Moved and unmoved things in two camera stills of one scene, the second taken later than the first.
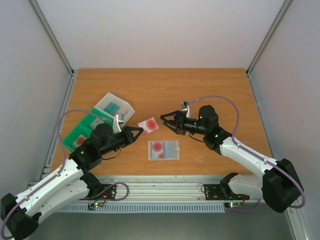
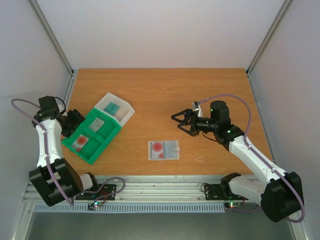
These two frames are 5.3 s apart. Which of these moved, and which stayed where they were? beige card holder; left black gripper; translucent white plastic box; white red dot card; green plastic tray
Moved: left black gripper; white red dot card
Stayed: green plastic tray; beige card holder; translucent white plastic box
